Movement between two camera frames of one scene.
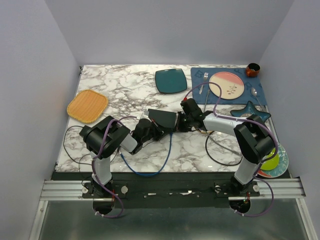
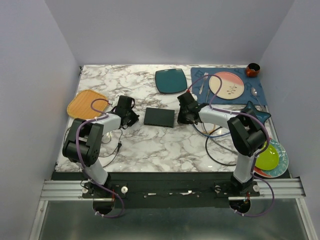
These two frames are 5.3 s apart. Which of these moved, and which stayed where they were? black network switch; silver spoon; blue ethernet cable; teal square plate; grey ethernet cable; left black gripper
Moved: left black gripper; blue ethernet cable
Stayed: silver spoon; black network switch; teal square plate; grey ethernet cable
